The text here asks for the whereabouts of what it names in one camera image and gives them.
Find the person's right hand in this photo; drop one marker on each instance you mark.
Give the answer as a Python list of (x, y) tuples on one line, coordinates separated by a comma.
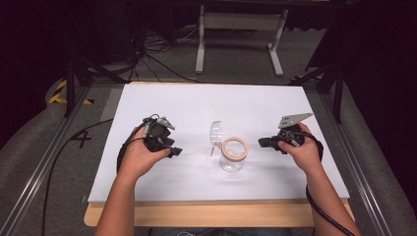
[(306, 154)]

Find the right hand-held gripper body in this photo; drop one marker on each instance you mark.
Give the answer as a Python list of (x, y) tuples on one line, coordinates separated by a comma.
[(292, 128)]

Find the aluminium rail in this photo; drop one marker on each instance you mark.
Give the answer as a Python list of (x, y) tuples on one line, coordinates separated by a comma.
[(359, 177), (36, 173)]

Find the white metal table frame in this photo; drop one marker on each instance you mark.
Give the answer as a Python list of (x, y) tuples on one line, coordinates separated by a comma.
[(242, 21)]

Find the person's left hand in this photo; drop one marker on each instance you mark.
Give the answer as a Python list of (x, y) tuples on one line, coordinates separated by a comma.
[(139, 157)]

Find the yellow black floor tape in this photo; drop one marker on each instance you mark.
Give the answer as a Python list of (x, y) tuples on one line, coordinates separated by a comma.
[(57, 96)]

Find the clear glass jar wooden rim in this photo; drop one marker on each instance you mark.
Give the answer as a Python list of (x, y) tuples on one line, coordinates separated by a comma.
[(233, 155)]

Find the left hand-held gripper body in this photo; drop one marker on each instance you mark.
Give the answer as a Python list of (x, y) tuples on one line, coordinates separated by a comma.
[(156, 130)]

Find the black metal stand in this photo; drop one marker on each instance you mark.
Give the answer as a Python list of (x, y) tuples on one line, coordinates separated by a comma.
[(337, 95), (70, 88)]

